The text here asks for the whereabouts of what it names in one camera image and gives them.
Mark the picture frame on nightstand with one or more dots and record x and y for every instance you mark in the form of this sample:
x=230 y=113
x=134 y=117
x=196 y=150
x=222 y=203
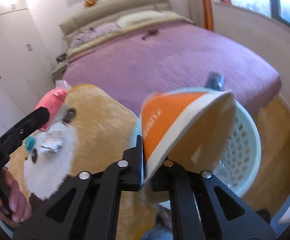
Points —
x=61 y=58

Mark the crumpled dotted paper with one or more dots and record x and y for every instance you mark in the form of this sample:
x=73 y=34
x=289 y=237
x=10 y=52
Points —
x=53 y=142

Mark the pink pillow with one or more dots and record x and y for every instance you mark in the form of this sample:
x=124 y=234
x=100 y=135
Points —
x=94 y=33

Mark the light blue plastic basket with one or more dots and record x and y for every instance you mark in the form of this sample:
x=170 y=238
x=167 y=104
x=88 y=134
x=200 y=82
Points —
x=240 y=160

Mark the round bear pattern rug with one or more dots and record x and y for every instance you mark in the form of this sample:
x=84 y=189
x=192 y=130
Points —
x=100 y=131

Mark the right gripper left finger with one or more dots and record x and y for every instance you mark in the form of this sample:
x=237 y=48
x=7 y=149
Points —
x=87 y=206

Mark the beige padded headboard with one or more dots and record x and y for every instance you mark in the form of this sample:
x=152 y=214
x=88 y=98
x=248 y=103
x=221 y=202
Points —
x=106 y=11

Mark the orange paper cup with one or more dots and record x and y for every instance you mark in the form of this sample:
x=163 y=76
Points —
x=188 y=128

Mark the grey bedside table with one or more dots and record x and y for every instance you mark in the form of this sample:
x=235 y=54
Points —
x=59 y=70

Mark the pink packaged item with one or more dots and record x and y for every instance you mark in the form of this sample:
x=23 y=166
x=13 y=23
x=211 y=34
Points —
x=54 y=101

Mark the orange beige left curtain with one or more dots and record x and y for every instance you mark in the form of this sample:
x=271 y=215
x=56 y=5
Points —
x=200 y=12

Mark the orange plush toy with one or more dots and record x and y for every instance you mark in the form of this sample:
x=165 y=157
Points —
x=90 y=3

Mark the white remote on bed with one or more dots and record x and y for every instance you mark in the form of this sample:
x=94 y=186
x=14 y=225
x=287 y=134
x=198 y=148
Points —
x=215 y=81

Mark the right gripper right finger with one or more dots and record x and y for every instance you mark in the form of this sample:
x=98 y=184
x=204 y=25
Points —
x=202 y=207

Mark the cream pillow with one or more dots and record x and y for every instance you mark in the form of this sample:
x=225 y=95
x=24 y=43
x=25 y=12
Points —
x=137 y=17

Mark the person's left hand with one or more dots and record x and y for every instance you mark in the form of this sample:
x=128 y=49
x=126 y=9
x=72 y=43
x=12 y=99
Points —
x=18 y=204

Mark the teal small wrapper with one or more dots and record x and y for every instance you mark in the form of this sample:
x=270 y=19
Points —
x=30 y=143

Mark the purple bed cover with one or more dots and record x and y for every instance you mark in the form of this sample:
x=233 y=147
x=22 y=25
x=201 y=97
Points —
x=181 y=55

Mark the white wardrobe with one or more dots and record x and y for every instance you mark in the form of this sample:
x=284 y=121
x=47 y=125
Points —
x=25 y=68

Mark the dark object on bed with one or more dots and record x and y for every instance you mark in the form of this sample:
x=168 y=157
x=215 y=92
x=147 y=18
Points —
x=152 y=32

